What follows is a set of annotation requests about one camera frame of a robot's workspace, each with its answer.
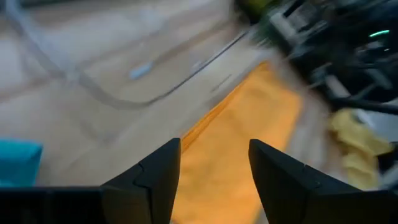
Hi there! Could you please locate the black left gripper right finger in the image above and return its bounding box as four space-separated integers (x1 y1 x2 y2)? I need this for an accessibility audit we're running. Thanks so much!
248 139 361 224

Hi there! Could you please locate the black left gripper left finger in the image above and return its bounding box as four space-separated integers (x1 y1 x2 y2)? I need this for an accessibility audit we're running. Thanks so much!
101 138 182 224

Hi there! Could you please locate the orange microfiber towel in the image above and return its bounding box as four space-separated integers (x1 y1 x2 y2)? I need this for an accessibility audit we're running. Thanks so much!
170 60 304 224

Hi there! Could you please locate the yellow microfiber towel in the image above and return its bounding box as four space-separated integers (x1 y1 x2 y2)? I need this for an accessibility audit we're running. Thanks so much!
328 108 394 190

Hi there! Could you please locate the teal microfiber towel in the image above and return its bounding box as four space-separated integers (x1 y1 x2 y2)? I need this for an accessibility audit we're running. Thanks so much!
0 139 44 187

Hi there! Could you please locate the clear plastic bin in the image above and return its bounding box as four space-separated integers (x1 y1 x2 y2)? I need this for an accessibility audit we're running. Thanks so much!
4 0 252 110

